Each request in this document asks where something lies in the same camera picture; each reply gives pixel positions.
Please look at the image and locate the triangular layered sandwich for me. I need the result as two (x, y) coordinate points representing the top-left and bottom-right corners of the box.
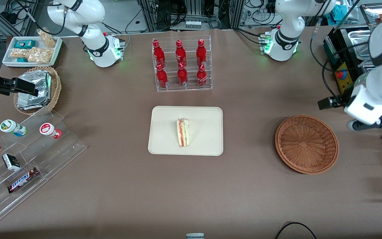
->
(176, 117), (190, 147)

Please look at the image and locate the white snack tray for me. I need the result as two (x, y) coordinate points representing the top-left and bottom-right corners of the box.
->
(2, 36), (63, 68)

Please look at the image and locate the small tan wicker basket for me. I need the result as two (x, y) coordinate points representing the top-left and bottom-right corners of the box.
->
(14, 66), (62, 116)

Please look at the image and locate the large brown wicker basket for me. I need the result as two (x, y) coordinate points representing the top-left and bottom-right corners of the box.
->
(275, 115), (339, 174)

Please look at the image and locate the cream rectangular tray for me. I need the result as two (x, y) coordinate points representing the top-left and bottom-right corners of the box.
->
(148, 106), (223, 156)

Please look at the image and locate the foil wrapped package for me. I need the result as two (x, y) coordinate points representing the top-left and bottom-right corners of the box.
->
(18, 70), (51, 111)

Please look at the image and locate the clear bag of crackers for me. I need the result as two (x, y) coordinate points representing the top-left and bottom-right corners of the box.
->
(37, 28), (56, 48)
(10, 48), (29, 59)
(28, 47), (54, 64)

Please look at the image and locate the steel warmer pan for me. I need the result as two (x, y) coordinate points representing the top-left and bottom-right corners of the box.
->
(349, 30), (374, 47)
(360, 60), (377, 73)

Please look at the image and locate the teal snack box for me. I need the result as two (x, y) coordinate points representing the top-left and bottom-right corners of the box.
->
(14, 40), (36, 49)

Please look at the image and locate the green lid yogurt cup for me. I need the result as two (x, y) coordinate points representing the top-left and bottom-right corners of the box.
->
(0, 119), (27, 137)

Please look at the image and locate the red lid yogurt cup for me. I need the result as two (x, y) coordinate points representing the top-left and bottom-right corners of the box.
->
(39, 123), (62, 139)

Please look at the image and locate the black food warmer cabinet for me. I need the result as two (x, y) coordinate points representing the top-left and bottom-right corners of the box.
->
(323, 26), (382, 97)

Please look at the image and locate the clear acrylic stepped stand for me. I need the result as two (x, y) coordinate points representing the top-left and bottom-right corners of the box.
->
(0, 110), (87, 226)

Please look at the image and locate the small black white box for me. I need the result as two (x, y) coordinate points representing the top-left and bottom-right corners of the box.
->
(2, 154), (21, 172)

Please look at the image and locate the teal bag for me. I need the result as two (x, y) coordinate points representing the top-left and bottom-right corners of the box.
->
(330, 5), (349, 20)

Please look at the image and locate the Snickers chocolate bar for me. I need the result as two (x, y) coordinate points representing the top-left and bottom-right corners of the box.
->
(7, 167), (40, 194)

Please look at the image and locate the red cola bottle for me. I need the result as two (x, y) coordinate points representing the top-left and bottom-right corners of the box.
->
(156, 64), (168, 89)
(175, 40), (187, 67)
(197, 64), (208, 87)
(196, 39), (207, 66)
(153, 40), (165, 67)
(177, 63), (189, 87)

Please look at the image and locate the clear acrylic bottle rack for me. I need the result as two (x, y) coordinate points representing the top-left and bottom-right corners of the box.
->
(152, 35), (213, 92)

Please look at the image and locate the metal equipment rack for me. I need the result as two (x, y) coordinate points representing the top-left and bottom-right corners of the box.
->
(138, 0), (244, 31)

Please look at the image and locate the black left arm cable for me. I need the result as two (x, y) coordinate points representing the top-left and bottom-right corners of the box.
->
(310, 18), (370, 100)

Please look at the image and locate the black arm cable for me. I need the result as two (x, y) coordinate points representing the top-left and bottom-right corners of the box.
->
(10, 0), (67, 36)
(310, 18), (370, 100)

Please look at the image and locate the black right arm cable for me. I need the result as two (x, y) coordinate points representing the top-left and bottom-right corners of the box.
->
(10, 0), (67, 36)

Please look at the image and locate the black floor cable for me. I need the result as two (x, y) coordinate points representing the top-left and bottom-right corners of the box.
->
(275, 222), (317, 239)

